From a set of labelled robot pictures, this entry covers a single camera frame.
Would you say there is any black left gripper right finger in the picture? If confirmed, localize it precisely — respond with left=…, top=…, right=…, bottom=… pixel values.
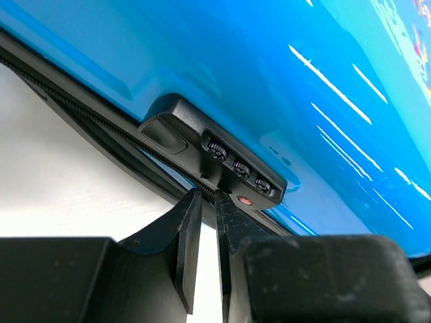
left=215, top=191, right=430, bottom=322

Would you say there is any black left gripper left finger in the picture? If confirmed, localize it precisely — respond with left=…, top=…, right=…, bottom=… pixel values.
left=1, top=189, right=202, bottom=322

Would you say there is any blue kids suitcase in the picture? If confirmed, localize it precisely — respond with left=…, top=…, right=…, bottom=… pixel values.
left=1, top=1, right=430, bottom=277

